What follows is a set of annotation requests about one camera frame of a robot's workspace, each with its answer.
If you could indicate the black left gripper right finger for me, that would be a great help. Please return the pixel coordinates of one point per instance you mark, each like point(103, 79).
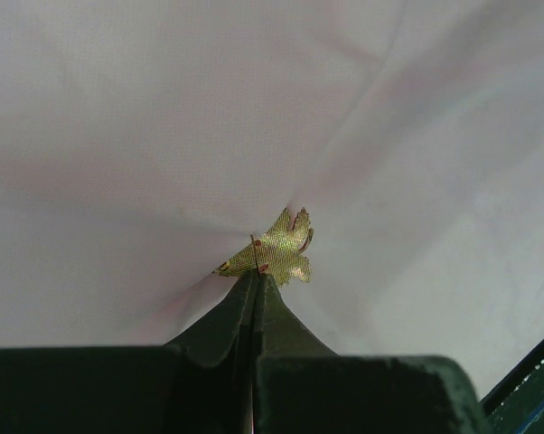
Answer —
point(301, 386)

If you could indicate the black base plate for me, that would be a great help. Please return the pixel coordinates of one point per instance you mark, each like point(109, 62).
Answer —
point(516, 404)

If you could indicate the gold leaf brooch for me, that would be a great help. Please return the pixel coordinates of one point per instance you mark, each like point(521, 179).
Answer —
point(278, 252)

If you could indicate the pink garment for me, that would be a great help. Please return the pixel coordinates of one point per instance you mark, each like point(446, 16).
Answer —
point(143, 143)

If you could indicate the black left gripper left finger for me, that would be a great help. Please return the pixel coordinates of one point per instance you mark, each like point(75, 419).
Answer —
point(192, 384)

